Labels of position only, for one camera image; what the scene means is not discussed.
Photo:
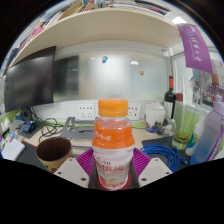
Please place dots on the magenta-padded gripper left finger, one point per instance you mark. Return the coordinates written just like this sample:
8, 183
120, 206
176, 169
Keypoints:
71, 171

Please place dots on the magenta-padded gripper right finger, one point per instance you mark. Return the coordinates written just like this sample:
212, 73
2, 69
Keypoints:
155, 171

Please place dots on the orange-capped drink bottle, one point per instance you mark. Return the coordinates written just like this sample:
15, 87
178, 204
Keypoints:
113, 140

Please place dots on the purple translucent water jug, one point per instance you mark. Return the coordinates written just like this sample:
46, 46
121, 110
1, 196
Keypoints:
210, 136

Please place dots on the flower-patterned paper cup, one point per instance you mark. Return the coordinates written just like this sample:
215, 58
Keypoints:
53, 153

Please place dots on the tall green drinking glass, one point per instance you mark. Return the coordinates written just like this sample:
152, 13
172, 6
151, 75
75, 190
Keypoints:
181, 138

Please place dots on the large black desk mat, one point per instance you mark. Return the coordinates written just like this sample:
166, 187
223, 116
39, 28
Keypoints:
26, 155

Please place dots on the white ceramic teapot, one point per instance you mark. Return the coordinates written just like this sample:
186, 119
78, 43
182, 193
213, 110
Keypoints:
154, 116

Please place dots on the small blue device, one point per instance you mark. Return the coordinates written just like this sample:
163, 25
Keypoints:
28, 126

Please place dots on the white notebook paper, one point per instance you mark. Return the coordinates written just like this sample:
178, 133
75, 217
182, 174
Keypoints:
11, 150

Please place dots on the dark wine bottle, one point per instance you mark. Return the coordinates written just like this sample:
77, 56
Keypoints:
169, 100

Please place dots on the black computer monitor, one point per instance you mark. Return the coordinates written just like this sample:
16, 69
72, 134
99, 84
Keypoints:
30, 83

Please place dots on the group photo poster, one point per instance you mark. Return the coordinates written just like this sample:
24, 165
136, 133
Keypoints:
211, 91

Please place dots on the purple pennant flag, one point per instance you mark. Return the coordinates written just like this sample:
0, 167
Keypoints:
196, 48

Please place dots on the ceiling lights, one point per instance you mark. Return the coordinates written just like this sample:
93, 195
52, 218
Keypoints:
179, 20

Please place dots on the white wall socket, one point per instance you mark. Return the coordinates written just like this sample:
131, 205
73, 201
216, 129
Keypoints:
86, 112
134, 112

